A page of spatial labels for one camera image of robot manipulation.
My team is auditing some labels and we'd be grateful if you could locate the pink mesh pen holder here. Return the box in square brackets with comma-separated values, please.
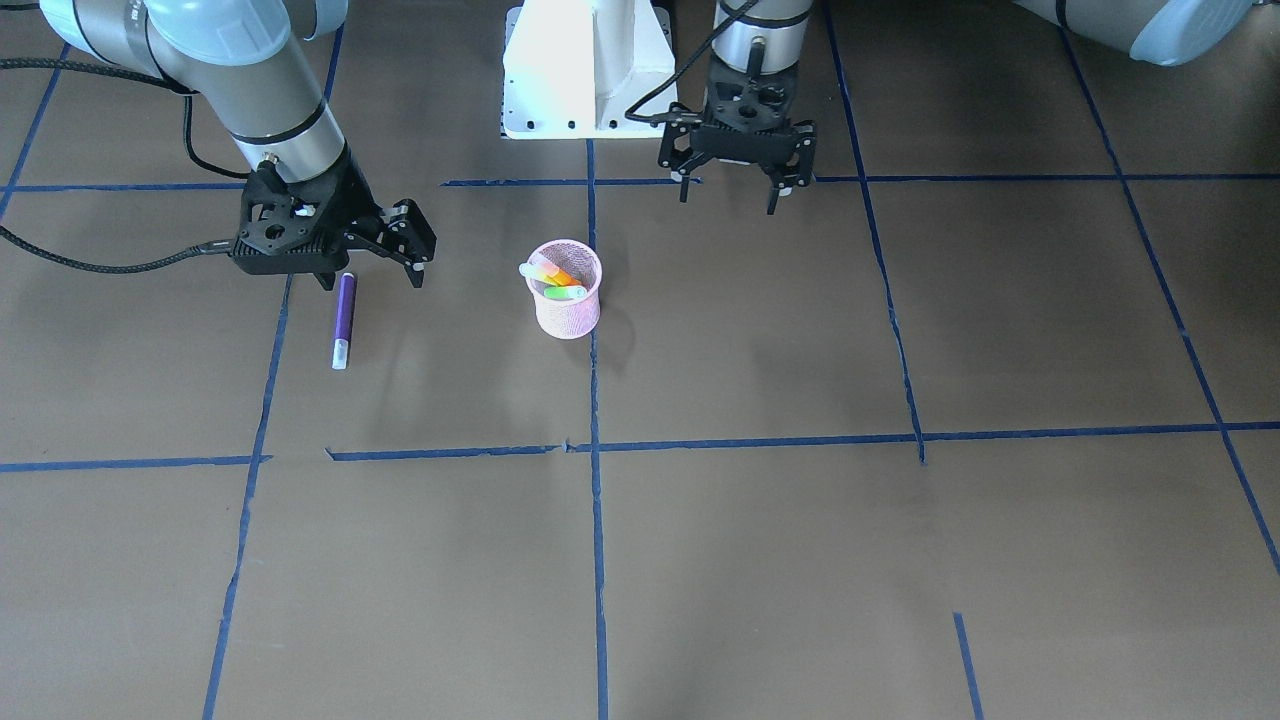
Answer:
[525, 238, 603, 340]

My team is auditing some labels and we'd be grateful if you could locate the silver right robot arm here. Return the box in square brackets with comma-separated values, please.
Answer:
[38, 1, 436, 290]

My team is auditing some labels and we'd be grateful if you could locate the green highlighter pen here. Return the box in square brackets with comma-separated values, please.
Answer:
[541, 284, 588, 302]

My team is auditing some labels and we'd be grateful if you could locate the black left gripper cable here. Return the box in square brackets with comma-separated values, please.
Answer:
[625, 0, 765, 126]

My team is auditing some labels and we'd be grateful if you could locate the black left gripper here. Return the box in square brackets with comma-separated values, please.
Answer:
[658, 65, 817, 217]

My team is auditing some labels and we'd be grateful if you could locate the orange highlighter pen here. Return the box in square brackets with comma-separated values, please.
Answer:
[529, 252, 581, 287]

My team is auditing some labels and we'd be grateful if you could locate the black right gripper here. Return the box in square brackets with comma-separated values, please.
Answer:
[230, 146, 436, 292]

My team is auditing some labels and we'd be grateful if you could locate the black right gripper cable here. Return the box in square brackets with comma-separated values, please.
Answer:
[0, 55, 251, 275]

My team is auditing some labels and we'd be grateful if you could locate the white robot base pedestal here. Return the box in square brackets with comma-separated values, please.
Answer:
[500, 1, 675, 141]

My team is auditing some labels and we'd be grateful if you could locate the purple highlighter pen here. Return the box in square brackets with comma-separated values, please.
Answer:
[330, 272, 358, 372]

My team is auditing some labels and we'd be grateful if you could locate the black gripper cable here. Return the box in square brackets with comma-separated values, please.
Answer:
[0, 55, 251, 275]
[625, 0, 765, 126]

